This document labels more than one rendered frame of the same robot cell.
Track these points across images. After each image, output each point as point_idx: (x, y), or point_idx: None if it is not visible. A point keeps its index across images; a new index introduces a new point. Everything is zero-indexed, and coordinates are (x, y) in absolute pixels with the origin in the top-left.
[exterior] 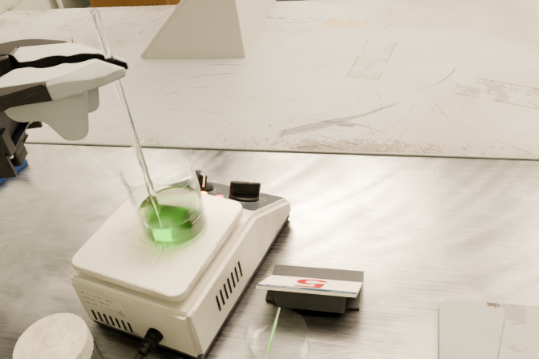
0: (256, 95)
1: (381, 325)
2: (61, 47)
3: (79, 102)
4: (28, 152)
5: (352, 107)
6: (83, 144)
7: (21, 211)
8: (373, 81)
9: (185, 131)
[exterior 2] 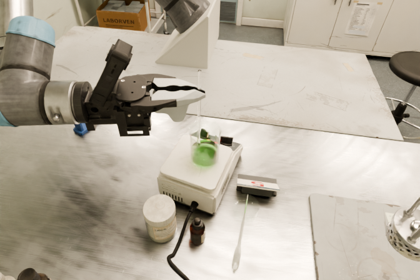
0: (215, 90)
1: (286, 202)
2: (175, 80)
3: (185, 107)
4: None
5: (261, 100)
6: None
7: (111, 140)
8: (269, 88)
9: None
